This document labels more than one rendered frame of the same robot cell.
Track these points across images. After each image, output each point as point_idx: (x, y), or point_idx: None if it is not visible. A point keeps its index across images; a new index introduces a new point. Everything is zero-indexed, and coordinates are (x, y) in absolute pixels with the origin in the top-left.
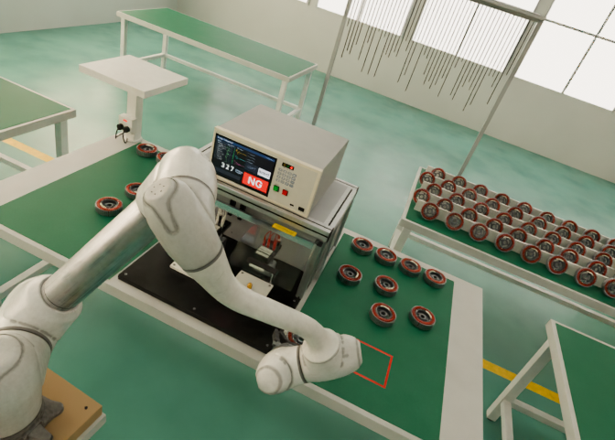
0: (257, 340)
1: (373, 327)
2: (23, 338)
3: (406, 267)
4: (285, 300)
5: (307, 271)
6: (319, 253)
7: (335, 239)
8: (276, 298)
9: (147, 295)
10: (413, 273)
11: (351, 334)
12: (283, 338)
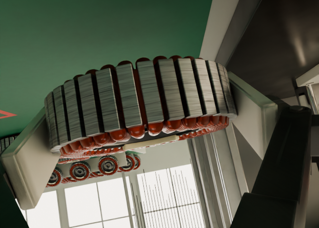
0: None
1: (17, 131)
2: None
3: (75, 159)
4: (248, 83)
5: (238, 195)
6: (225, 209)
7: (193, 147)
8: (279, 75)
9: None
10: (61, 160)
11: (32, 114)
12: (304, 218)
